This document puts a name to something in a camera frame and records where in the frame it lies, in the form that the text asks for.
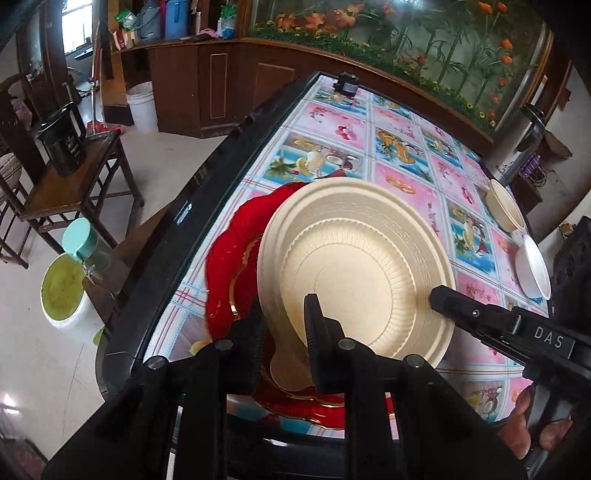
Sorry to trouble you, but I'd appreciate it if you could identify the glass flower partition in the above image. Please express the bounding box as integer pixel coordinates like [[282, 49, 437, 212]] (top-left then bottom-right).
[[247, 0, 555, 134]]

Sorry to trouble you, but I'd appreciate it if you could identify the window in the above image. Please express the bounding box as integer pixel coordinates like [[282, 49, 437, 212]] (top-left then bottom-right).
[[60, 0, 100, 54]]

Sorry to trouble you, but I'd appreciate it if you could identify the green lid jar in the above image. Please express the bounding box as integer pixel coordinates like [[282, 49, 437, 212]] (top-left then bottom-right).
[[61, 218, 113, 283]]

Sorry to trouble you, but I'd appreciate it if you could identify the person's right hand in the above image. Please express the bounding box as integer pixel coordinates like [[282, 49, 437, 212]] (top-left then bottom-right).
[[498, 385, 591, 460]]

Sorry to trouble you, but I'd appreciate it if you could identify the white foam bowl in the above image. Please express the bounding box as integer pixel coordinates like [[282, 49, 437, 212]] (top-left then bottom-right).
[[514, 234, 551, 300]]

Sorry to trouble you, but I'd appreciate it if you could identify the small beige disposable bowl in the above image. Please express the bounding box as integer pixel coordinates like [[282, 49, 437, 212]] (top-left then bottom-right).
[[485, 179, 527, 234]]

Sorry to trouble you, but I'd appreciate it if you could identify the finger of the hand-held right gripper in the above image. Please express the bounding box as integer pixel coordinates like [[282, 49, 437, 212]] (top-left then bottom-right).
[[429, 285, 522, 342]]

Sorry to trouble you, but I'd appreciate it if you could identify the fruit printed tablecloth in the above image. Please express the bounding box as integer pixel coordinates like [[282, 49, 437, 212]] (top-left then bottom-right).
[[145, 71, 550, 423]]

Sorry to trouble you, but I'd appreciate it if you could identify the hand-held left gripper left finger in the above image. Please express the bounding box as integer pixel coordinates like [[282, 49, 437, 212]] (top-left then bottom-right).
[[106, 298, 269, 480]]

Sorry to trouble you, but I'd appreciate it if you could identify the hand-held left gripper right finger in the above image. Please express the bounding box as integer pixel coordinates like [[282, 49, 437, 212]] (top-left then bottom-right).
[[303, 293, 522, 480]]

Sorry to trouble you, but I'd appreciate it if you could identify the wooden cabinet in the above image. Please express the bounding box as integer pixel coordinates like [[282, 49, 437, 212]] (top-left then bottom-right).
[[108, 37, 499, 139]]

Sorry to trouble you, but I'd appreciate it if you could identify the white tub with yellow liquid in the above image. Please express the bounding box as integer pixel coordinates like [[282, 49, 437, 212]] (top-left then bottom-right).
[[41, 253, 106, 346]]

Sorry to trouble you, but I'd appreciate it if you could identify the wooden chair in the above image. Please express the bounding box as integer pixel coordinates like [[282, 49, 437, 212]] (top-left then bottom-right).
[[0, 74, 51, 268]]

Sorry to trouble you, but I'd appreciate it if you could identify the small black device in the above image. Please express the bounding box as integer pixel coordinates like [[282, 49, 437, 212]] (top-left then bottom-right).
[[333, 72, 362, 99]]

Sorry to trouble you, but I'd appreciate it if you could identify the white plastic bucket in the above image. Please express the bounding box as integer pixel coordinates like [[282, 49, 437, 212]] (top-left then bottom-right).
[[126, 82, 159, 134]]

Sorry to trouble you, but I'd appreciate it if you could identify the grey thermos jug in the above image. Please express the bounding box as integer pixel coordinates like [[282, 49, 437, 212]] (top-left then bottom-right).
[[137, 0, 166, 40]]

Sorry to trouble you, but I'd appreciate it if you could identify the stainless steel thermos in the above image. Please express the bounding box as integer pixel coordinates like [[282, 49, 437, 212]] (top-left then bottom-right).
[[493, 104, 549, 185]]

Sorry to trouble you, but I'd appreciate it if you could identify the black kettle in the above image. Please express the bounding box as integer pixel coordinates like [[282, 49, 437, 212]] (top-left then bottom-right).
[[36, 102, 88, 177]]

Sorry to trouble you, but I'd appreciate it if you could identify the black dining table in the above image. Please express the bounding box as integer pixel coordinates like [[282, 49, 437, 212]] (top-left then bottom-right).
[[95, 69, 550, 444]]

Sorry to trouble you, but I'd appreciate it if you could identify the large red plastic plate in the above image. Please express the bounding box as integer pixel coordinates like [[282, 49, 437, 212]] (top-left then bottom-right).
[[205, 182, 398, 432]]

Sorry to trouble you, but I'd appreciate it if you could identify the red mop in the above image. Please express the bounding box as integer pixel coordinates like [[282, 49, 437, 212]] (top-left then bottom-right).
[[88, 37, 122, 137]]

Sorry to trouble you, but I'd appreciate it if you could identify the striped seat cushion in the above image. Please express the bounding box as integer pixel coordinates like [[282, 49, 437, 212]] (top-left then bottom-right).
[[0, 152, 24, 190]]

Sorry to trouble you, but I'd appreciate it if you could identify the blue thermos jug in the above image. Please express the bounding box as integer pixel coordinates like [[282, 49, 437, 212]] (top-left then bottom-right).
[[164, 0, 190, 40]]

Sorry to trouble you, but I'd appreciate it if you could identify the green white packet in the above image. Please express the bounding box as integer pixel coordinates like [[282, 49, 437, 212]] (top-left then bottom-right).
[[219, 4, 238, 40]]

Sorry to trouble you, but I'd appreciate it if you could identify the wooden side table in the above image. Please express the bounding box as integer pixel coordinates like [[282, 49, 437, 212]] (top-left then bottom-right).
[[18, 129, 145, 259]]

